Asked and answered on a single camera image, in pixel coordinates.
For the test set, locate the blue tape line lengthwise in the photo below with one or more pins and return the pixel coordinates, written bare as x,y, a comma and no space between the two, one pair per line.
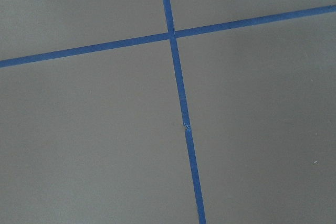
184,112

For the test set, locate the blue tape line crosswise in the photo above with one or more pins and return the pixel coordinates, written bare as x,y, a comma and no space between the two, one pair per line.
165,36

